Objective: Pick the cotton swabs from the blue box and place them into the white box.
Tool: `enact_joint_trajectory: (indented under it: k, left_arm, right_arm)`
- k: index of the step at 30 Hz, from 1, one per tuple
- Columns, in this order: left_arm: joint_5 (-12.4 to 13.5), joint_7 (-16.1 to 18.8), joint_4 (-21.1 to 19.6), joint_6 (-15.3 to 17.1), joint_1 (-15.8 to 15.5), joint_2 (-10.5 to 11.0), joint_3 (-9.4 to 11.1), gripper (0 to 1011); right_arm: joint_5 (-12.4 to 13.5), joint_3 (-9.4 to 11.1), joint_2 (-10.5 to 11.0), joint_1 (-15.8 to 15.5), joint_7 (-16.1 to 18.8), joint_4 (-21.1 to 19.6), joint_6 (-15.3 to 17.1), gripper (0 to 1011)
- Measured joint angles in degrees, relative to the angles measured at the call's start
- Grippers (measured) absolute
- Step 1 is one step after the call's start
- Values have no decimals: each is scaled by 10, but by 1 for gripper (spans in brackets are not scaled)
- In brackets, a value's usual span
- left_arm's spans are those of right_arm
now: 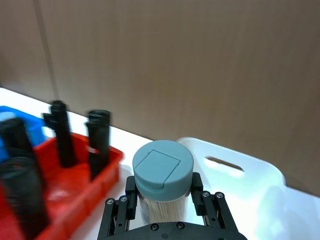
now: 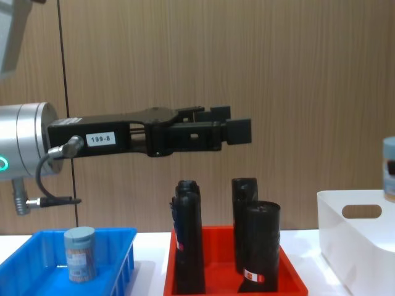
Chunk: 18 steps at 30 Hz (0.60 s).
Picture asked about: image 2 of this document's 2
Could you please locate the white plastic basket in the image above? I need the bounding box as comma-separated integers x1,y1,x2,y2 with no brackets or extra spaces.
317,189,395,296

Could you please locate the black wrapped roll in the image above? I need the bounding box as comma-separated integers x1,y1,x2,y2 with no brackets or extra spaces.
175,179,202,216
172,191,207,295
231,177,259,274

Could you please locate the red plastic bin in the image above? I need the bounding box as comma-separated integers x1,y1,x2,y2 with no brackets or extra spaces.
162,224,310,296

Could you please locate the thin dark gripper cable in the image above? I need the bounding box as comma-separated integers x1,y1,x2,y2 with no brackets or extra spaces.
35,135,85,206

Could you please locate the jar with grey-blue lid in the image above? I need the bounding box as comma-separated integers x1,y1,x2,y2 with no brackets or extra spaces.
63,226,98,283
382,136,395,204

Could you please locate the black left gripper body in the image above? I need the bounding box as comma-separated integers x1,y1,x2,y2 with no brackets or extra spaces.
47,106,179,158

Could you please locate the black roll with red label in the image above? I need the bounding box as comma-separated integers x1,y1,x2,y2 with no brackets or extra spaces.
236,200,282,294

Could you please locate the blue plastic bin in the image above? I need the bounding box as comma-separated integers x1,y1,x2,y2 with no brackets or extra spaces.
0,227,138,296

